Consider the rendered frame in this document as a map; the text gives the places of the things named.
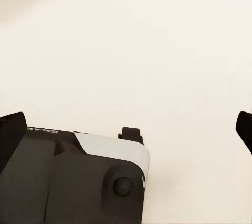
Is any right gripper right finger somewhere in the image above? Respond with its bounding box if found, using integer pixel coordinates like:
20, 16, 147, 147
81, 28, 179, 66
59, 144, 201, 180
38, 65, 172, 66
235, 111, 252, 153

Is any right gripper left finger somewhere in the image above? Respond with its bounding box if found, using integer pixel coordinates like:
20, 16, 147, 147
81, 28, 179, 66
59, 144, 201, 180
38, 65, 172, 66
0, 111, 28, 175

